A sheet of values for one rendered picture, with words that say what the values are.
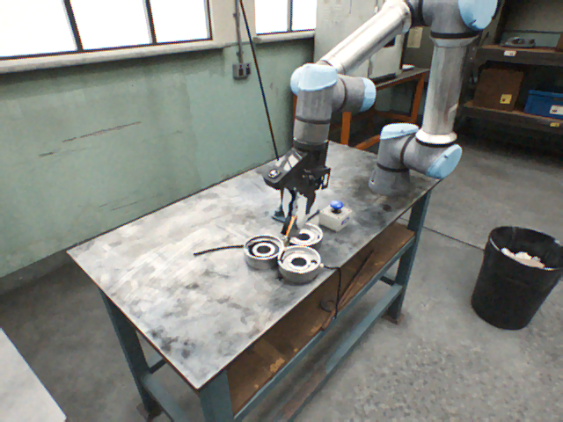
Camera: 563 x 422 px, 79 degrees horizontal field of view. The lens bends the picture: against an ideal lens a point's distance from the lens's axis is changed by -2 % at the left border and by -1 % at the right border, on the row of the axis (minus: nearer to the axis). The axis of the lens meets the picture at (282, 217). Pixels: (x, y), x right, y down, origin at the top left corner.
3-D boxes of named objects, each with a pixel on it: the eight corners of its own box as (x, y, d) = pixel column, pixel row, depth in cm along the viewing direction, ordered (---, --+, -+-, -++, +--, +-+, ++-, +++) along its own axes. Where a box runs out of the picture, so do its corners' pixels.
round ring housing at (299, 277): (277, 284, 84) (277, 272, 82) (279, 257, 93) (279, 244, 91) (320, 286, 84) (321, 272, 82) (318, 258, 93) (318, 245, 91)
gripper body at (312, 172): (328, 191, 83) (336, 141, 78) (305, 200, 78) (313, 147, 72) (303, 180, 88) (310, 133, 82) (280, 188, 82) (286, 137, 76)
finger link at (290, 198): (302, 219, 89) (310, 187, 85) (286, 225, 85) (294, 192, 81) (293, 213, 91) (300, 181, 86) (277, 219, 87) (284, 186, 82)
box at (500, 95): (519, 113, 334) (534, 72, 314) (465, 105, 359) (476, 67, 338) (524, 105, 361) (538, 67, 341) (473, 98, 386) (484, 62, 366)
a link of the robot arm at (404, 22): (409, -33, 95) (280, 69, 86) (445, -35, 87) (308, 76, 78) (413, 10, 103) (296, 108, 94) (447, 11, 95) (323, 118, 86)
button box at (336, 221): (338, 232, 103) (339, 218, 100) (318, 223, 107) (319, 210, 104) (353, 221, 108) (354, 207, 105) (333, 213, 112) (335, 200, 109)
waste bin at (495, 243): (527, 348, 162) (568, 280, 139) (454, 312, 181) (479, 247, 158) (541, 308, 184) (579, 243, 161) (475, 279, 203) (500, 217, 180)
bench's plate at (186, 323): (198, 395, 63) (196, 389, 62) (69, 257, 96) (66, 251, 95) (444, 178, 138) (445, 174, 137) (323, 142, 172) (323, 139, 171)
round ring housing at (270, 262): (237, 265, 90) (236, 252, 88) (254, 243, 99) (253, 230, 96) (274, 275, 87) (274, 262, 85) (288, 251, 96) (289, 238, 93)
